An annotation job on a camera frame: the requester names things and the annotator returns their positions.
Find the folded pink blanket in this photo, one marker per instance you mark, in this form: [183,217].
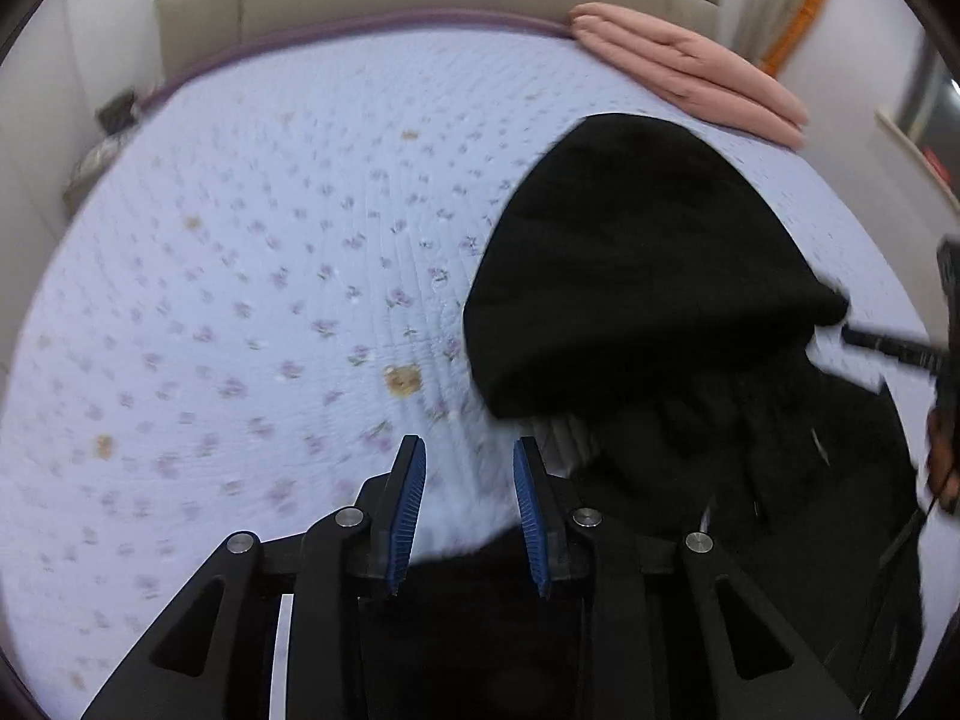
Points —
[690,67]

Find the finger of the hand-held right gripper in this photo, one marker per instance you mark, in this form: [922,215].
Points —
[889,345]

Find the orange striped curtain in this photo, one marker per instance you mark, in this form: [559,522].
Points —
[802,4]

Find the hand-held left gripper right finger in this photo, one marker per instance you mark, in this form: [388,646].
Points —
[531,510]

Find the floral quilted bed cover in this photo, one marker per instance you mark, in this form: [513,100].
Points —
[300,277]

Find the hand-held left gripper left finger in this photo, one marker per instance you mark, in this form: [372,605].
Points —
[406,510]

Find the person's right hand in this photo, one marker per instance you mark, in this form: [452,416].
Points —
[943,457]

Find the black hooded jacket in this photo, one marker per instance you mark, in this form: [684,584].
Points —
[660,360]

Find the dark bedside clutter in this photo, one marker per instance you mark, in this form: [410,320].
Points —
[101,139]

